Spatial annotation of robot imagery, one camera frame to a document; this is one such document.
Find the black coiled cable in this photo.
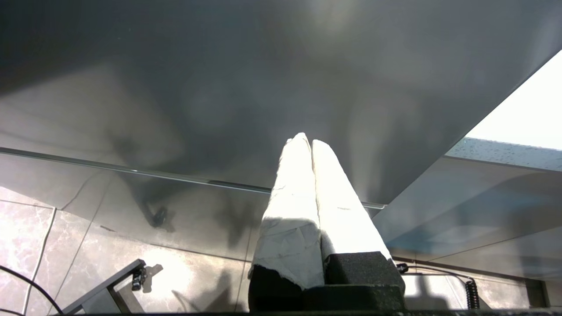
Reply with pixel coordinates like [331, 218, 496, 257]
[395, 262, 482, 310]

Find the under-counter cabinet front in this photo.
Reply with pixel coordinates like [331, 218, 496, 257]
[372, 154, 562, 281]

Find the tall cabinet unit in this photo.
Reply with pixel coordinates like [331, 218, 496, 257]
[0, 0, 562, 264]

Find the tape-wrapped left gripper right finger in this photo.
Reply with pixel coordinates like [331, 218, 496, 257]
[312, 140, 407, 310]

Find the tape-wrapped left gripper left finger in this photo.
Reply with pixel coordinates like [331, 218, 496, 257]
[248, 133, 326, 312]

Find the black metal base frame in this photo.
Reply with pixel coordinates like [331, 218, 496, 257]
[61, 259, 148, 316]

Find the thin black floor cable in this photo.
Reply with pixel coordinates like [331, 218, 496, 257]
[0, 266, 64, 316]

